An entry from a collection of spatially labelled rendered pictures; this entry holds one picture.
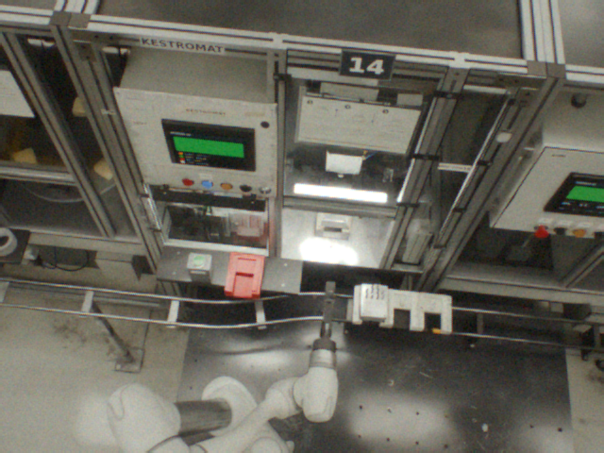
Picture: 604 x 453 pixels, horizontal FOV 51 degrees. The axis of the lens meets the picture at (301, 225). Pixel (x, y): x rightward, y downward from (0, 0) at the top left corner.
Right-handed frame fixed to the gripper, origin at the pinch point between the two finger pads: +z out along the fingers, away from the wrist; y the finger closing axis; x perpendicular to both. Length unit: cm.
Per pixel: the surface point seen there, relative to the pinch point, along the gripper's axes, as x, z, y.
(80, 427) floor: 106, -35, -112
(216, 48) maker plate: 34, 21, 89
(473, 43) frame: -25, 31, 89
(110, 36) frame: 59, 21, 89
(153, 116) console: 53, 20, 61
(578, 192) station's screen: -64, 18, 51
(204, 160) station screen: 41, 18, 46
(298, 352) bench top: 8.0, -7.8, -44.3
